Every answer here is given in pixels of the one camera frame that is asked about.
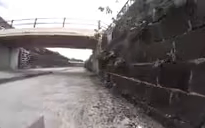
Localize gravel strip with debris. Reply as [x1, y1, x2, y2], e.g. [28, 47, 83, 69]
[79, 71, 166, 128]

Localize sloped embankment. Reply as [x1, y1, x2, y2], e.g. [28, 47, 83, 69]
[19, 47, 71, 69]

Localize concrete bridge with railing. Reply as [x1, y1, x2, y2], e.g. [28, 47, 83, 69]
[0, 17, 103, 72]

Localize grey asphalt road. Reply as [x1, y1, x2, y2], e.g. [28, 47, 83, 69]
[0, 66, 131, 128]

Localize robot's own part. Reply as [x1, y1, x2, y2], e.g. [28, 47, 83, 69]
[26, 115, 46, 128]

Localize raised grey pavement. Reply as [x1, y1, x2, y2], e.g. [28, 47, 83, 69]
[0, 67, 54, 87]

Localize plants on wall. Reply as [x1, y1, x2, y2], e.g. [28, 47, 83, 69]
[93, 0, 164, 73]

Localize dark stone block wall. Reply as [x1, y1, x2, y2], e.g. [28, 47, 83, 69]
[84, 0, 205, 128]

